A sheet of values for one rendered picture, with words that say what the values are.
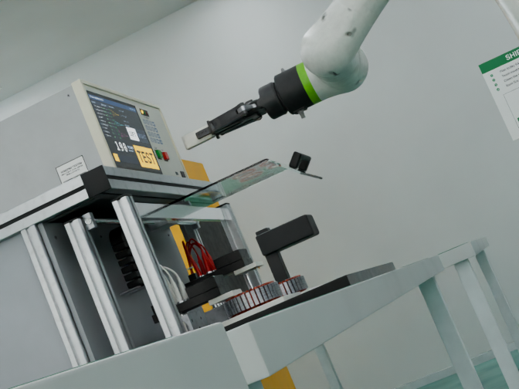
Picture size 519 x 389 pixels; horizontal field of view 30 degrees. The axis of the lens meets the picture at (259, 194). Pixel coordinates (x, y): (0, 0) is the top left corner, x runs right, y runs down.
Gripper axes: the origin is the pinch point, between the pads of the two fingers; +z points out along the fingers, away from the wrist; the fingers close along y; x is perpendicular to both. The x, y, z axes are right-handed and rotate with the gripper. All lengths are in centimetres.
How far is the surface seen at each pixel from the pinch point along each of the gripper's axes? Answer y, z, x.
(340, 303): -76, -29, -45
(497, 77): 511, -86, 60
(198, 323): -20.7, 9.1, -38.0
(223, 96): 511, 105, 136
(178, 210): -12.9, 6.4, -14.9
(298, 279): 1.2, -7.7, -37.1
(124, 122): -13.4, 9.8, 6.6
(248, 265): 0.6, 1.1, -30.1
